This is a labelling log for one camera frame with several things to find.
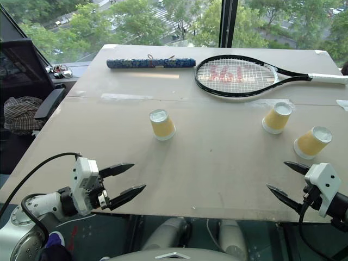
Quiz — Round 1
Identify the silver robot torso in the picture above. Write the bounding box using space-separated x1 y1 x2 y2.
107 246 247 261

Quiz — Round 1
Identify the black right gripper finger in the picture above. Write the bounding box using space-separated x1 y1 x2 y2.
283 161 312 176
266 184 303 216

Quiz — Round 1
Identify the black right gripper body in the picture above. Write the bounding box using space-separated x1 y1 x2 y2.
301 184 324 212

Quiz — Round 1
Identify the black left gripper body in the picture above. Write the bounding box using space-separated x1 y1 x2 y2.
88 175 113 212

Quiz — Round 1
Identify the small electronics with wires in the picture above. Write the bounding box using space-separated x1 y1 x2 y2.
45 64 73 80

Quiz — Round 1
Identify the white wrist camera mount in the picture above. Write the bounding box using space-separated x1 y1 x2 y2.
70 157 100 217
304 163 341 219

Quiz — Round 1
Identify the blue patterned tube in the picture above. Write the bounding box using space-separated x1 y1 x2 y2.
106 56 196 70

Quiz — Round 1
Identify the black window frame post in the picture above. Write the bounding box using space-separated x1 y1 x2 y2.
219 0 240 48

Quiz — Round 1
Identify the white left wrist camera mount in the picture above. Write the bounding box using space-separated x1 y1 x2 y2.
70 157 100 217

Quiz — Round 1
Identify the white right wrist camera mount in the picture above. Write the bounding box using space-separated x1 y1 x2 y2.
304 163 341 219

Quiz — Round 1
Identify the yellow paper cup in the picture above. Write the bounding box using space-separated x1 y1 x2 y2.
148 108 176 141
293 126 333 160
262 102 294 134

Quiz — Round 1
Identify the black slanted window beam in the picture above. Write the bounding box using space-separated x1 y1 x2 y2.
0 4 57 82

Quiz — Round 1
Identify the black and white tennis racket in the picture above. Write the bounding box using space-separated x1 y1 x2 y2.
194 55 348 99

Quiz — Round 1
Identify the black office chair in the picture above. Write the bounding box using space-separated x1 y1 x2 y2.
0 39 66 175

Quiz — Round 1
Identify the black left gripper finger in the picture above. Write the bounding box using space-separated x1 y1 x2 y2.
98 163 135 179
108 184 147 212

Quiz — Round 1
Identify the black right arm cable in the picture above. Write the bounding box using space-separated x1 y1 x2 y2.
298 200 337 261

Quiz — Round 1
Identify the thin white cable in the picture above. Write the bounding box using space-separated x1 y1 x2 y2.
205 218 221 246

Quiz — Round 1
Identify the silver rounded robot leg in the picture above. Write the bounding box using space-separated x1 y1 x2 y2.
219 219 248 259
142 217 191 251

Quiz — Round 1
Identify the plaid cloth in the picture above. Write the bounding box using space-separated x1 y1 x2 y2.
3 96 46 136

